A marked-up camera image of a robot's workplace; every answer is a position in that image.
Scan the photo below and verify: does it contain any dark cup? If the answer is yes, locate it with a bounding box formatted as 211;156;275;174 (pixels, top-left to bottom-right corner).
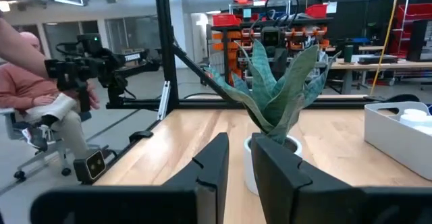
343;44;354;63

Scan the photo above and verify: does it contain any red bin shelf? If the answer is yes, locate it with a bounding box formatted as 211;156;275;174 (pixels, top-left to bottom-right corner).
387;0;432;61

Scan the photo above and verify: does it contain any person's forearm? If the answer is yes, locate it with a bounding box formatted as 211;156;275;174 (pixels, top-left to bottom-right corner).
0;16;51;80

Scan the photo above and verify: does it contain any yellow pole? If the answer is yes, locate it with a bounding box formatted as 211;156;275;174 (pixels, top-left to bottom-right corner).
369;0;402;96

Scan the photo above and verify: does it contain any silver frame bracket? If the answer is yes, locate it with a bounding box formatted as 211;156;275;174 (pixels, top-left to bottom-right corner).
157;80;172;121

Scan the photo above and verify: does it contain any white round plant pot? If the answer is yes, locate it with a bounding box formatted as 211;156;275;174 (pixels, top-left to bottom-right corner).
243;134;304;196

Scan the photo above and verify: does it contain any grey drawer cabinet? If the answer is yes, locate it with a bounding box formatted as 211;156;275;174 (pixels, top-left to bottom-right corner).
406;18;432;62

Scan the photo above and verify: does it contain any orange parts shelf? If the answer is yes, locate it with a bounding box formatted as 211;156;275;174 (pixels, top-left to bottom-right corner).
211;0;333;86

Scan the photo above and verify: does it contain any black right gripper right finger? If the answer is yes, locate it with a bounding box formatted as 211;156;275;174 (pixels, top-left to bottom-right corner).
250;132;365;224

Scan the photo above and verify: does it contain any black table-level camera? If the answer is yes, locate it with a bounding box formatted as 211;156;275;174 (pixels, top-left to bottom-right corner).
73;149;108;186

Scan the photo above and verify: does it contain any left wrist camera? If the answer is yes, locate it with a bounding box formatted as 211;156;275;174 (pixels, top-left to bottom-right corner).
261;26;283;49

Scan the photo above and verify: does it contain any black aluminium table frame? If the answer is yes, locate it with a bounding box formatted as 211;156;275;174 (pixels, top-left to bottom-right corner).
105;0;411;121

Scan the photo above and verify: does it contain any clear plastic container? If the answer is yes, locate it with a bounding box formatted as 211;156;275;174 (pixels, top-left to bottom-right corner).
363;101;432;181

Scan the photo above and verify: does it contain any black table edge clip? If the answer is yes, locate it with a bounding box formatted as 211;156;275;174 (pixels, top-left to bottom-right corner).
128;130;155;143

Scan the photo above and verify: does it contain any green snake plant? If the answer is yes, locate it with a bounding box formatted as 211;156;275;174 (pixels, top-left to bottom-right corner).
203;38;342;146

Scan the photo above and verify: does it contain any wooden workbench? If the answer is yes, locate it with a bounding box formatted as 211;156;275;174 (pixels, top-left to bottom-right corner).
325;59;432;95

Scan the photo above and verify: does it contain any flat black case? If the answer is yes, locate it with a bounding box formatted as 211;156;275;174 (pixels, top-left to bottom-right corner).
356;55;399;65

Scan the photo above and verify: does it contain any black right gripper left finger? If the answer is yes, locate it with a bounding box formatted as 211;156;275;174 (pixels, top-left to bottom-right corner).
161;132;230;224

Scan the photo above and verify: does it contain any person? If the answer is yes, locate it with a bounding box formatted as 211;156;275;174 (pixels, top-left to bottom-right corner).
0;31;101;159

